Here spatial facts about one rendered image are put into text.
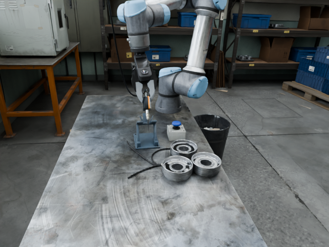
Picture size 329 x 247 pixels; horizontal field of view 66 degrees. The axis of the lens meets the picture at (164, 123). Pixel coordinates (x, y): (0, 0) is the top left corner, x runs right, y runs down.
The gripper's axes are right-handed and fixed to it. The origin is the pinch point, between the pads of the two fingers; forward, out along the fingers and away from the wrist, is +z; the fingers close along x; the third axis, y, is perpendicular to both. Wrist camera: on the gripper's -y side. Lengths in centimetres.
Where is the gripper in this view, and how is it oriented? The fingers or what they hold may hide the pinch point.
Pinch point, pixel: (146, 99)
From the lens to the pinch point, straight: 100.8
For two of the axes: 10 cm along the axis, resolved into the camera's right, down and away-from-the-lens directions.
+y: -2.5, -4.1, 8.8
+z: 0.7, 8.9, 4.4
